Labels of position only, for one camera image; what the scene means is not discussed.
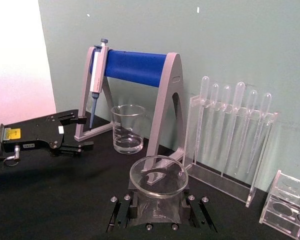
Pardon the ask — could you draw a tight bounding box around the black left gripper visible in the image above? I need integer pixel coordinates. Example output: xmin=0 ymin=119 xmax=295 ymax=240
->
xmin=1 ymin=109 xmax=95 ymax=158

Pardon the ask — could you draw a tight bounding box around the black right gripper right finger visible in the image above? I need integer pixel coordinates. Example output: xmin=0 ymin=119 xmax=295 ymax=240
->
xmin=180 ymin=191 xmax=219 ymax=233

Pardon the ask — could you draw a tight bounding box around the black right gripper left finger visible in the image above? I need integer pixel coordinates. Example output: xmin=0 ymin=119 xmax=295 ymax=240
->
xmin=106 ymin=192 xmax=141 ymax=232

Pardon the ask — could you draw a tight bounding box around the clear glass beaker wide rim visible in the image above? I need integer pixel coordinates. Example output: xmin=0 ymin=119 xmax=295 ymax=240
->
xmin=128 ymin=154 xmax=190 ymax=226

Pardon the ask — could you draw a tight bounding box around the clear glass beaker with markings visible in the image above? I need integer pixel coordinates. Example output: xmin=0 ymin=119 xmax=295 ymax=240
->
xmin=110 ymin=104 xmax=147 ymax=155

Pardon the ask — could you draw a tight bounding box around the black table cloth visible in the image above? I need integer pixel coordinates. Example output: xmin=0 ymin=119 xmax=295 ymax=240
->
xmin=0 ymin=109 xmax=300 ymax=240

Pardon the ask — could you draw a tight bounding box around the grey and blue micropipette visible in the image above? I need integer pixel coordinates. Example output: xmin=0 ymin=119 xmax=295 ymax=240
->
xmin=88 ymin=38 xmax=110 ymax=131

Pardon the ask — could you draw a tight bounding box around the clear acrylic pipette rack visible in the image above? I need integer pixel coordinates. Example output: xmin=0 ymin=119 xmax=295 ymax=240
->
xmin=183 ymin=94 xmax=279 ymax=208

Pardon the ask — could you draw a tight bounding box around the clear acrylic test tube rack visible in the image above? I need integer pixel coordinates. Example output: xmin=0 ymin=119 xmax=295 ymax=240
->
xmin=258 ymin=169 xmax=300 ymax=240

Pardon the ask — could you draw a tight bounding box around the blue padded stand bar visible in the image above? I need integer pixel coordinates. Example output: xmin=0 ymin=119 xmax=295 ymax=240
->
xmin=89 ymin=49 xmax=169 ymax=88

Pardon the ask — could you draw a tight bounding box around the white backdrop panel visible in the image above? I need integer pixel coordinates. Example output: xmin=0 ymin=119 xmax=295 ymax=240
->
xmin=0 ymin=0 xmax=57 ymax=126

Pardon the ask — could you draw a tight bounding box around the grey pipette stand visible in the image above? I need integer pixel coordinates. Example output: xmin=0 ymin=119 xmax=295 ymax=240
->
xmin=74 ymin=46 xmax=189 ymax=186

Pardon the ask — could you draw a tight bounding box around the clear plastic transfer pipette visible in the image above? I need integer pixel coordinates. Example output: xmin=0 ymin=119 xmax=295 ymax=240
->
xmin=235 ymin=89 xmax=258 ymax=168
xmin=226 ymin=81 xmax=246 ymax=157
xmin=205 ymin=83 xmax=220 ymax=152
xmin=246 ymin=92 xmax=273 ymax=174

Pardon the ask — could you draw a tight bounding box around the thin dark gripper cable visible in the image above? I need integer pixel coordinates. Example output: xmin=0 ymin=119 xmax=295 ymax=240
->
xmin=0 ymin=145 xmax=21 ymax=168

